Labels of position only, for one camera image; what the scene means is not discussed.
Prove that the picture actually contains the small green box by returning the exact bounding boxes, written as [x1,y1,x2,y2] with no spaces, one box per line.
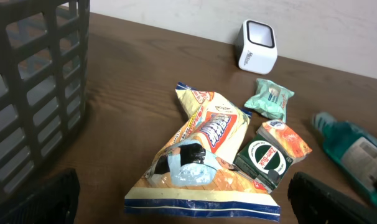
[234,134,293,193]

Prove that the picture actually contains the blue mouthwash bottle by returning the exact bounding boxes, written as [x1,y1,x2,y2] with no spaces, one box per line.
[311,112,377,208]

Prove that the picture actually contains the small orange box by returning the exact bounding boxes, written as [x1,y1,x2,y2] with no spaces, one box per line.
[256,119,312,164]

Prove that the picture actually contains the teal tissue packet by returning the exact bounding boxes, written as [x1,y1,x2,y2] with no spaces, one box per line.
[244,78,295,122]

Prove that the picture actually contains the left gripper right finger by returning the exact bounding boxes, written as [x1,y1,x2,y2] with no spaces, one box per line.
[287,172,377,224]

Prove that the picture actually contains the yellow snack bag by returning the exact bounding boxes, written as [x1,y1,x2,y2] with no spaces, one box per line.
[124,83,281,222]

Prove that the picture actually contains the grey plastic basket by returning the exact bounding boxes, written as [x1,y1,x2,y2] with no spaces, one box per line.
[0,0,90,203]

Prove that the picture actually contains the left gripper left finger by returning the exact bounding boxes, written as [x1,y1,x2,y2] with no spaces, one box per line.
[0,168,80,224]

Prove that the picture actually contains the white barcode scanner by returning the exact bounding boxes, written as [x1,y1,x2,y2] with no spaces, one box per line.
[234,19,277,75]

